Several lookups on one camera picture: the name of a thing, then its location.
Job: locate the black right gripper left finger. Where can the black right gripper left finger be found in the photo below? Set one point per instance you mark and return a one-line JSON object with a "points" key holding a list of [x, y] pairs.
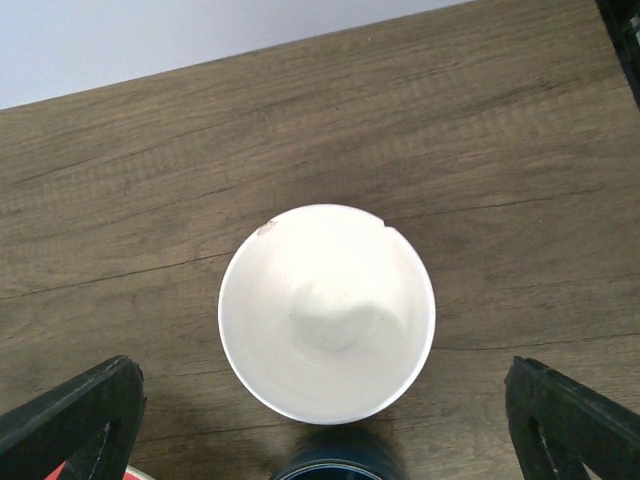
{"points": [[85, 427]]}

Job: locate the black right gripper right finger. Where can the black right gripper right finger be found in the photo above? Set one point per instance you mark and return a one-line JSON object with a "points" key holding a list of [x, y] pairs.
{"points": [[561, 429]]}

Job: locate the dark blue ceramic mug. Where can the dark blue ceramic mug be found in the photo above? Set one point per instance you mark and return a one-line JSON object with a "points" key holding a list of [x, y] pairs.
{"points": [[340, 462]]}

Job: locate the beige ceramic bowl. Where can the beige ceramic bowl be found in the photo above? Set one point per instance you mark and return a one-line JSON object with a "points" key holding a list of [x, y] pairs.
{"points": [[326, 314]]}

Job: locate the red and teal plate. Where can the red and teal plate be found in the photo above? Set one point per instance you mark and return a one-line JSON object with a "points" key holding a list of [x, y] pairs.
{"points": [[131, 473]]}

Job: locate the black aluminium frame rail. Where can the black aluminium frame rail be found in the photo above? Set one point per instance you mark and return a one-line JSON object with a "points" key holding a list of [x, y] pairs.
{"points": [[621, 18]]}

